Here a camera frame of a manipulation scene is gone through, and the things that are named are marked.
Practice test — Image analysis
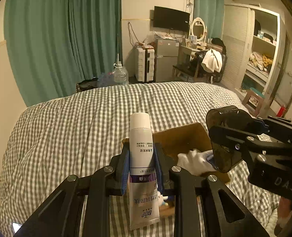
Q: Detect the white toothpaste tube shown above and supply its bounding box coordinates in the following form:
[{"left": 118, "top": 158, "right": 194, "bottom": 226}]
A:
[{"left": 129, "top": 112, "right": 159, "bottom": 230}]

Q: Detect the right human hand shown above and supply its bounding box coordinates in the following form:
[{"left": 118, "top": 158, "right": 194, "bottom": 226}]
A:
[{"left": 274, "top": 197, "right": 292, "bottom": 236}]

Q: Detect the smartphone with lit screen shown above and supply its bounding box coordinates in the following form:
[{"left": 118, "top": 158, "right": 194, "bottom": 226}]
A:
[{"left": 12, "top": 223, "right": 22, "bottom": 234}]

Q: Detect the small wooden stool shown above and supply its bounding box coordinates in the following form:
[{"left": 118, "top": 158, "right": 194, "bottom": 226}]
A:
[{"left": 242, "top": 87, "right": 265, "bottom": 117}]

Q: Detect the grey pouch in box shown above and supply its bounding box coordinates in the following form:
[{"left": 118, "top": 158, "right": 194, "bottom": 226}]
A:
[{"left": 177, "top": 149, "right": 216, "bottom": 176}]

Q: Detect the white toy teal top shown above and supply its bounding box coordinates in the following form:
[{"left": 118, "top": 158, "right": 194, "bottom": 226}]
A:
[{"left": 157, "top": 191, "right": 169, "bottom": 207}]

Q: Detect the checkered bed duvet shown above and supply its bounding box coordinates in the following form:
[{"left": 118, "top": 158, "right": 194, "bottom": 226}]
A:
[{"left": 0, "top": 81, "right": 282, "bottom": 237}]

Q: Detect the cardboard box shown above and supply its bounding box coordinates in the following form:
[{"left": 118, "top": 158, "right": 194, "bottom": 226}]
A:
[{"left": 121, "top": 121, "right": 231, "bottom": 218}]

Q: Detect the black chair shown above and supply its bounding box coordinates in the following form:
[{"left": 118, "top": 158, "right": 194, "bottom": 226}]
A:
[{"left": 197, "top": 38, "right": 227, "bottom": 84}]

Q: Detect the white garment on chair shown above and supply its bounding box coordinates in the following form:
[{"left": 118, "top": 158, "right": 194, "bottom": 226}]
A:
[{"left": 201, "top": 49, "right": 222, "bottom": 73}]

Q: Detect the white wardrobe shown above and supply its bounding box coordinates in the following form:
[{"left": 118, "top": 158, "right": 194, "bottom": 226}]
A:
[{"left": 221, "top": 3, "right": 286, "bottom": 99}]

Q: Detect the vanity desk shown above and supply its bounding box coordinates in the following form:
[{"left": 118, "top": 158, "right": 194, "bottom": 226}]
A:
[{"left": 172, "top": 45, "right": 208, "bottom": 83}]

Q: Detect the round white vanity mirror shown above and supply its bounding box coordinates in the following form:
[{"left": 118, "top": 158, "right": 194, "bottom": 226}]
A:
[{"left": 190, "top": 17, "right": 207, "bottom": 43}]

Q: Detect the grey mini fridge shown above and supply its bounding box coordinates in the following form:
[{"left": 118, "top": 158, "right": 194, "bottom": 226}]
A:
[{"left": 155, "top": 39, "right": 179, "bottom": 82}]

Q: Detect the large water bottle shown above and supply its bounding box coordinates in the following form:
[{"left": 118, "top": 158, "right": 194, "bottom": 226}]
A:
[{"left": 112, "top": 54, "right": 129, "bottom": 85}]

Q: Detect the white suitcase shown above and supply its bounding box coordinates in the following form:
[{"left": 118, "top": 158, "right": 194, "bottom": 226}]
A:
[{"left": 134, "top": 44, "right": 155, "bottom": 82}]

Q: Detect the green curtain right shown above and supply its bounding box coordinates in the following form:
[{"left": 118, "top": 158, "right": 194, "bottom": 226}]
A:
[{"left": 193, "top": 0, "right": 225, "bottom": 39}]

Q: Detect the green curtain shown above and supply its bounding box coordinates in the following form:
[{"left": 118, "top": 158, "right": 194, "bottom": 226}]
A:
[
  {"left": 193, "top": 0, "right": 225, "bottom": 39},
  {"left": 4, "top": 0, "right": 122, "bottom": 106}
]

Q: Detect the green curtain left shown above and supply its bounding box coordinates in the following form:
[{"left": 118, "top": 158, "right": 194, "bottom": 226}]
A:
[{"left": 4, "top": 0, "right": 122, "bottom": 106}]

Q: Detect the black wall television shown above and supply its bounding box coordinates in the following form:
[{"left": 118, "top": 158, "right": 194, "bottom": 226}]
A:
[{"left": 153, "top": 6, "right": 190, "bottom": 32}]

